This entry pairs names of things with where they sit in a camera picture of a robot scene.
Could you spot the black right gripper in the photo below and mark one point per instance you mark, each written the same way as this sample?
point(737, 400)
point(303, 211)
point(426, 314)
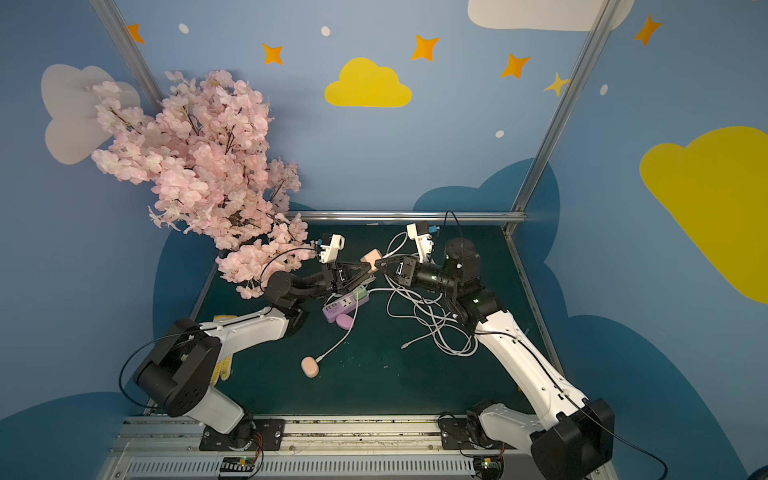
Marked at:
point(405, 270)

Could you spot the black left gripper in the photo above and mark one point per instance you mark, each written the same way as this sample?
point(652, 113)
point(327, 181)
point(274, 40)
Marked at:
point(337, 276)

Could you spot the green charger plug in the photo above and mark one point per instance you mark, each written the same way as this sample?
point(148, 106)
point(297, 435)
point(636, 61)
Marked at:
point(361, 294)

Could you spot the pink charger adapter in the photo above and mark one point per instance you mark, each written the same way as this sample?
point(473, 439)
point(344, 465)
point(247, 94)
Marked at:
point(371, 258)

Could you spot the purple power strip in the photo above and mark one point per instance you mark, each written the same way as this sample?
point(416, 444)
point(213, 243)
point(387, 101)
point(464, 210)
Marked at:
point(344, 305)

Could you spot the purple earbud case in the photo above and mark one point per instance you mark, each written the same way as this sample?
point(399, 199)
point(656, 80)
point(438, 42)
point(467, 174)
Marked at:
point(344, 321)

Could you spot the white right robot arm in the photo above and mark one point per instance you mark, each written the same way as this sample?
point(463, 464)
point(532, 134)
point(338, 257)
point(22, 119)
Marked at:
point(567, 435)

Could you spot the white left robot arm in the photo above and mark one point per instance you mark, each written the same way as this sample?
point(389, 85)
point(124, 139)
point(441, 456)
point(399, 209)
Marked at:
point(177, 373)

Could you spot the pink artificial blossom tree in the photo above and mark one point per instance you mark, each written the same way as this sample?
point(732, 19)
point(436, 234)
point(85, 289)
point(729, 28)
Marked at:
point(205, 155)

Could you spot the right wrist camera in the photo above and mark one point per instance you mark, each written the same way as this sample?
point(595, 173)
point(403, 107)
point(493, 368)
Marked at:
point(420, 233)

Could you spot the aluminium back frame rail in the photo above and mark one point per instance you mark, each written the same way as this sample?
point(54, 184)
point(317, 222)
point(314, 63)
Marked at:
point(400, 217)

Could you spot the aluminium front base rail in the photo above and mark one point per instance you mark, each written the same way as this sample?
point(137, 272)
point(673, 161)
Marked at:
point(313, 447)

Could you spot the right aluminium frame post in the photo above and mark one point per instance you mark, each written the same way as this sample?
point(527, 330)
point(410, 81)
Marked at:
point(587, 59)

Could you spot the aluminium frame post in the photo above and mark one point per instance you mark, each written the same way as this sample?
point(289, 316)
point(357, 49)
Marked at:
point(587, 59)
point(115, 25)

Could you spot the left aluminium frame post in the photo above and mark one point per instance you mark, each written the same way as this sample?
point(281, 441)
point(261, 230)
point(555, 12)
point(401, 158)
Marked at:
point(115, 25)

